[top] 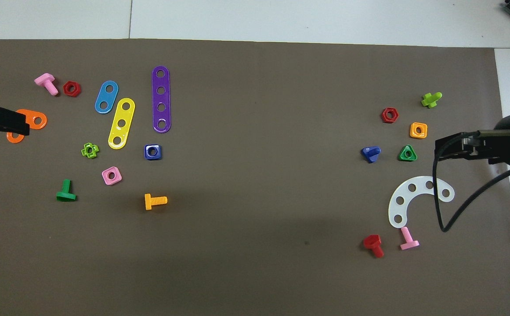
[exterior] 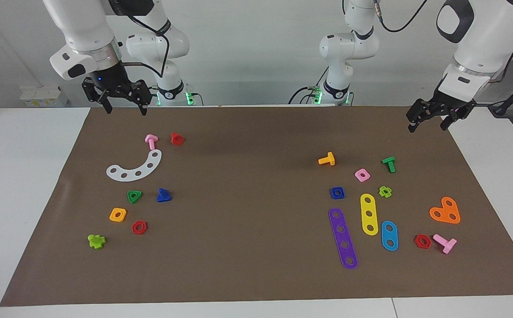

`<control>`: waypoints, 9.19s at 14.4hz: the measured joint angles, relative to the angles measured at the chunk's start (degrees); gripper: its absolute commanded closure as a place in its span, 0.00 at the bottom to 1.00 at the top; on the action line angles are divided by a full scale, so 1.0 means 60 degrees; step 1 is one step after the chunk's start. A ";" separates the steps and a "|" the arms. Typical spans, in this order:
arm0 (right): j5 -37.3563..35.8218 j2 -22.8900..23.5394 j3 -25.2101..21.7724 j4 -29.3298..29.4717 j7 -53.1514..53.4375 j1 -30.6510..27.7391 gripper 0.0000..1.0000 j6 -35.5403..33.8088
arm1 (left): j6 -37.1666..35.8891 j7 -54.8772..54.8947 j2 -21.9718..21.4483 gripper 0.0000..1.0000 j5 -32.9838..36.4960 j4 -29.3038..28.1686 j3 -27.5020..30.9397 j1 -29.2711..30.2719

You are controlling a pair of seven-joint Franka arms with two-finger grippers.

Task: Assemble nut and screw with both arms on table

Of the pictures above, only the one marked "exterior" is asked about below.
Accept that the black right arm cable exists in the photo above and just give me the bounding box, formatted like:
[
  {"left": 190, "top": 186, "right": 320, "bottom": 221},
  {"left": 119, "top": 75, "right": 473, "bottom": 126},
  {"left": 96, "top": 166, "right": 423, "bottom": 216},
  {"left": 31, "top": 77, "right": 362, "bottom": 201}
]
[{"left": 106, "top": 0, "right": 171, "bottom": 79}]

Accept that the orange heart hole plate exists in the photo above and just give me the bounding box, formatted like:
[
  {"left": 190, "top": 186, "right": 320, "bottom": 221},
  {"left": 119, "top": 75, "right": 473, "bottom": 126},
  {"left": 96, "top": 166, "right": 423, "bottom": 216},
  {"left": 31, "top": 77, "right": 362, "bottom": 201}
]
[{"left": 429, "top": 197, "right": 461, "bottom": 225}]

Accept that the black base cable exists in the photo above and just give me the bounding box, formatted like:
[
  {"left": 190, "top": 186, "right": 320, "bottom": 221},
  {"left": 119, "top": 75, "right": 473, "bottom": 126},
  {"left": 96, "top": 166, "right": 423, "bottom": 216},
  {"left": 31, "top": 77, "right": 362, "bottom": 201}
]
[{"left": 288, "top": 66, "right": 330, "bottom": 105}]

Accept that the yellow three-hole plate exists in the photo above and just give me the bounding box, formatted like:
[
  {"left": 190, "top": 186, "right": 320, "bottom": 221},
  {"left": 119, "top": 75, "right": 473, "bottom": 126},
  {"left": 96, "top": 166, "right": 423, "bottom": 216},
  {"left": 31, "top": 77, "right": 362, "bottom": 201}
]
[{"left": 360, "top": 193, "right": 379, "bottom": 236}]

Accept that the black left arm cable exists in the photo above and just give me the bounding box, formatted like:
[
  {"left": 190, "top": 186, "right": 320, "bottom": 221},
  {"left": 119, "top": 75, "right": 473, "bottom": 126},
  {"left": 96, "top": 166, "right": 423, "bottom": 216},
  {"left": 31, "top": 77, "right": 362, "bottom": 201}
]
[{"left": 371, "top": 0, "right": 513, "bottom": 84}]

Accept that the brown table mat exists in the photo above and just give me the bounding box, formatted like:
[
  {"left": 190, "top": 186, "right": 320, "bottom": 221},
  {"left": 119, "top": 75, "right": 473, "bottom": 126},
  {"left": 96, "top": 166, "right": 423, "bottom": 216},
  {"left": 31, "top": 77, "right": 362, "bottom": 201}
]
[{"left": 0, "top": 105, "right": 513, "bottom": 307}]

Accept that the white socket box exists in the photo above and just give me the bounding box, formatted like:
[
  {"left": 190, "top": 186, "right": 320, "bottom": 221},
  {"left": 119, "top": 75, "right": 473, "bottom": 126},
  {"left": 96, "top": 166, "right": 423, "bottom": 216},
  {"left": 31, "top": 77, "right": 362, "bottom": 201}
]
[{"left": 20, "top": 86, "right": 69, "bottom": 108}]

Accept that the white curved hole plate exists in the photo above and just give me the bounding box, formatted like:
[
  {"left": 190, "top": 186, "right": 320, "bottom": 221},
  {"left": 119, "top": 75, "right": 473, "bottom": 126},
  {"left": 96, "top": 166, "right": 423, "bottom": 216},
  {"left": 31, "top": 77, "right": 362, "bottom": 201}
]
[{"left": 106, "top": 149, "right": 163, "bottom": 182}]

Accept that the blue two-hole plate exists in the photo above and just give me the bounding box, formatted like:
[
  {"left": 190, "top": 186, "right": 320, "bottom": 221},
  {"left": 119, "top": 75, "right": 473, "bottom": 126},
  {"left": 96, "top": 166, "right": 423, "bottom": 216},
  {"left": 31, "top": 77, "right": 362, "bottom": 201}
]
[{"left": 381, "top": 220, "right": 399, "bottom": 252}]

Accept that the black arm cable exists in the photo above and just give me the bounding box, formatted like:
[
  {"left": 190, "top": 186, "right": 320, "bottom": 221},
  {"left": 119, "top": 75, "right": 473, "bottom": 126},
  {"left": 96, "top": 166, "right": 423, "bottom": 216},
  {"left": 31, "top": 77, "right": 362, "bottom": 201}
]
[
  {"left": 106, "top": 0, "right": 171, "bottom": 79},
  {"left": 371, "top": 0, "right": 513, "bottom": 84}
]

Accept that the purple four-hole plate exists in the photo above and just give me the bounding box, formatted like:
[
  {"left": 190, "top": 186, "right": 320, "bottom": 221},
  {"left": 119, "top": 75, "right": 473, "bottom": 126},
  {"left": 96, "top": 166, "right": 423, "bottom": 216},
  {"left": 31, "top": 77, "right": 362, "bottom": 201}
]
[{"left": 328, "top": 208, "right": 358, "bottom": 270}]

